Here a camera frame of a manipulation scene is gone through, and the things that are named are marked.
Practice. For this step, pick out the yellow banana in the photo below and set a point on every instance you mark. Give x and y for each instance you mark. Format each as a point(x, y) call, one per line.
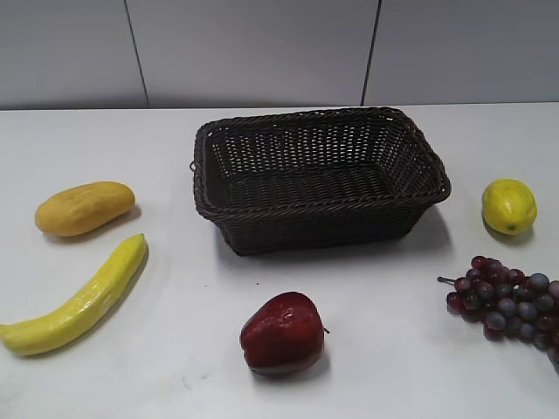
point(82, 311)

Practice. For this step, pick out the dark woven wicker basket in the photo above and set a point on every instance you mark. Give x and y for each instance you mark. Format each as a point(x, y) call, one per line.
point(314, 179)

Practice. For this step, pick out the red apple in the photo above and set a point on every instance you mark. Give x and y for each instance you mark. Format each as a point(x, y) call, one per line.
point(285, 336)

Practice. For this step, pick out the yellow mango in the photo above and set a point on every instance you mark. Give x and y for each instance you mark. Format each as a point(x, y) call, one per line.
point(84, 208)

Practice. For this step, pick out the yellow lemon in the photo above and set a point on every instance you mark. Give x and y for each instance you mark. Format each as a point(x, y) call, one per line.
point(509, 207)

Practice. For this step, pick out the purple grape bunch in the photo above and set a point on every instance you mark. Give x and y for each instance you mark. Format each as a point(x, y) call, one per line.
point(508, 303)

